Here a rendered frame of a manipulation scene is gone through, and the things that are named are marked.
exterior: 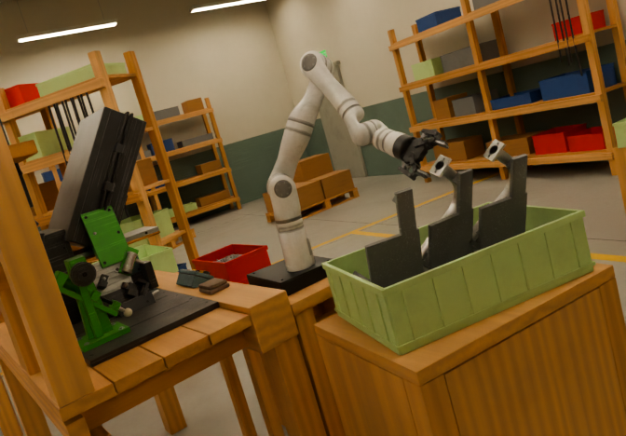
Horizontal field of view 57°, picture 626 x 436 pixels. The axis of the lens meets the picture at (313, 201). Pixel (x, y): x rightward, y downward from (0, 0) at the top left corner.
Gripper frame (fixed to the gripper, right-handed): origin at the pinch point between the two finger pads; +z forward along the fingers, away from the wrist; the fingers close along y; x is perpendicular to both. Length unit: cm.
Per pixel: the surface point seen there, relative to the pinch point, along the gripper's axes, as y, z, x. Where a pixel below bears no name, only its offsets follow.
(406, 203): -15.0, 7.8, -9.0
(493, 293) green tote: -22.7, 25.8, 15.8
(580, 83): 212, -245, 372
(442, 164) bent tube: -0.6, 3.8, -1.1
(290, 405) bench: -85, -15, 18
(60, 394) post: -99, -18, -49
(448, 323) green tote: -34.8, 24.7, 8.1
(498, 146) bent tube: 11.0, 10.2, 6.5
